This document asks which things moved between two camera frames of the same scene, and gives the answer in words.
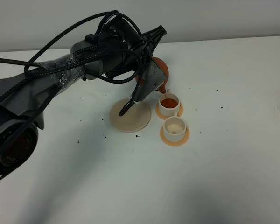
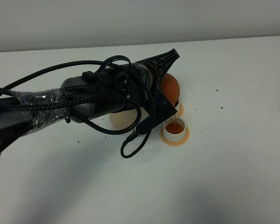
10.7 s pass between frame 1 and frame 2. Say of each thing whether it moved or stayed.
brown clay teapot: moved
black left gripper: moved
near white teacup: stayed
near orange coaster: stayed
